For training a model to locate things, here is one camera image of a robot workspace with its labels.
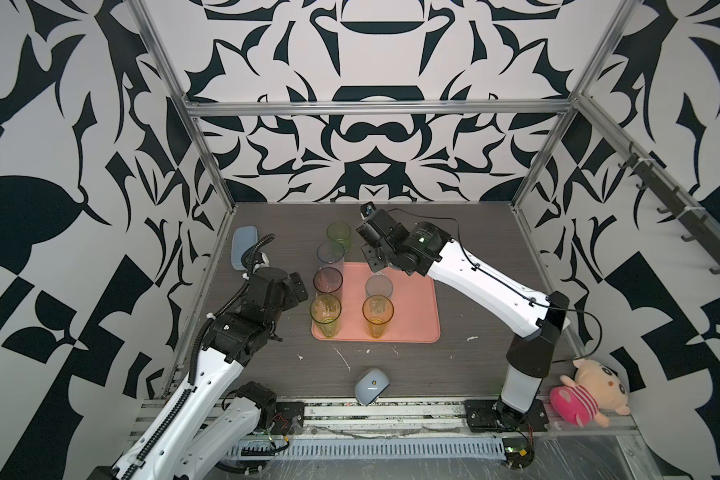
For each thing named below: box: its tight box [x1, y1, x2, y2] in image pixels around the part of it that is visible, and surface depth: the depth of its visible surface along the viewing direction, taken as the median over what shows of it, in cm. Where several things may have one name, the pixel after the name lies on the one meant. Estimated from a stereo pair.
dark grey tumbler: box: [313, 266, 343, 296], surface depth 87 cm
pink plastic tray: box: [311, 262, 440, 343], surface depth 91 cm
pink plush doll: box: [549, 359, 631, 428], surface depth 74 cm
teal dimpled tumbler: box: [365, 274, 394, 300], surface depth 87 cm
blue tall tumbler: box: [316, 241, 345, 271], surface depth 91 cm
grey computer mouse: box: [354, 368, 391, 407], surface depth 74 cm
